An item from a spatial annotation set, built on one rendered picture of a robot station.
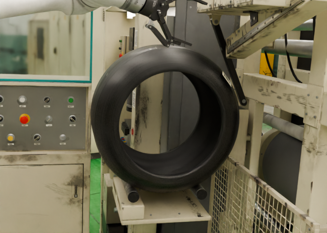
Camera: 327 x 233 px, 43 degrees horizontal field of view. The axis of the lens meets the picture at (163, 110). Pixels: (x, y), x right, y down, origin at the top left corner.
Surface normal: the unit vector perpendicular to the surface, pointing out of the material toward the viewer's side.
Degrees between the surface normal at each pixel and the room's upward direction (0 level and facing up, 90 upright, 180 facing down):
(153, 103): 90
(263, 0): 90
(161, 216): 0
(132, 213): 90
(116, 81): 64
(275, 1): 90
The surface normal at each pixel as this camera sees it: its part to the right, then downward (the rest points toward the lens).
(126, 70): -0.30, -0.43
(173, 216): 0.05, -0.98
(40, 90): 0.22, 0.18
